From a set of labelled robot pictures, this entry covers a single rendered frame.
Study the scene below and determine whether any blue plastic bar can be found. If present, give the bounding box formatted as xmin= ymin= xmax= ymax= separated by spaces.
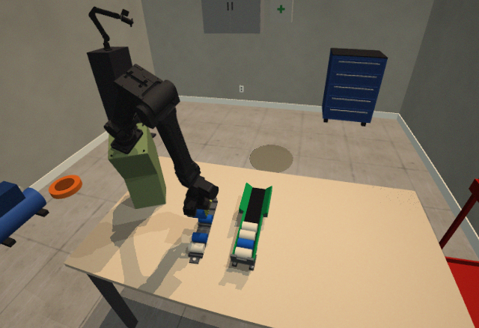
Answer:
xmin=237 ymin=238 xmax=254 ymax=250
xmin=192 ymin=232 xmax=208 ymax=243
xmin=195 ymin=209 xmax=207 ymax=219
xmin=198 ymin=214 xmax=213 ymax=223

